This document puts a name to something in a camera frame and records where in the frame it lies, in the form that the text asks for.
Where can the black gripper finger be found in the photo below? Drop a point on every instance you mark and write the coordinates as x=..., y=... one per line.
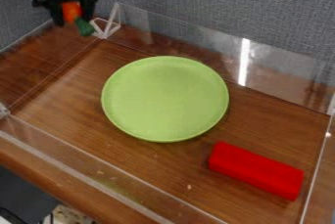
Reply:
x=57, y=13
x=89, y=7

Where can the orange toy carrot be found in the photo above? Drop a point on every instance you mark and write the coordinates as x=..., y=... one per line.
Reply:
x=73, y=14

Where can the light green round plate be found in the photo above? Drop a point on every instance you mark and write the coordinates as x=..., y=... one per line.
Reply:
x=165, y=99

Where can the red rectangular block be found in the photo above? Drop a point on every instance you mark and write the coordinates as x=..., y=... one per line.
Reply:
x=263, y=172

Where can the clear acrylic corner bracket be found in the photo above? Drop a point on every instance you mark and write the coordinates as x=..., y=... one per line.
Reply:
x=106, y=27

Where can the clear acrylic enclosure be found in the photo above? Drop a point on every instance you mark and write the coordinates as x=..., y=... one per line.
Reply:
x=60, y=142

